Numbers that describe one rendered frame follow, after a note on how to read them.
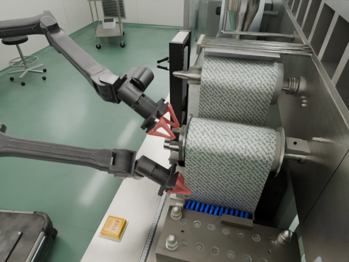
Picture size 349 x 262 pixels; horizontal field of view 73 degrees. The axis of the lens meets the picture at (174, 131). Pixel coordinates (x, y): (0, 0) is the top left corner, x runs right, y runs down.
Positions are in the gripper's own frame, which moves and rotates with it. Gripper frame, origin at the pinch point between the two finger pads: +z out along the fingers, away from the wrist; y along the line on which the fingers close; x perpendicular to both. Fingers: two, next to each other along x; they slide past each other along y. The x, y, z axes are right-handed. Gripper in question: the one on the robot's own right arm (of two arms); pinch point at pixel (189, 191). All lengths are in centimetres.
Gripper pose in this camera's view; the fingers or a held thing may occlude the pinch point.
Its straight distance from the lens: 81.4
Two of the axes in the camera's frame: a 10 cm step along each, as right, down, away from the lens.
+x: 4.9, -6.0, -6.4
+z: 8.4, 5.2, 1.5
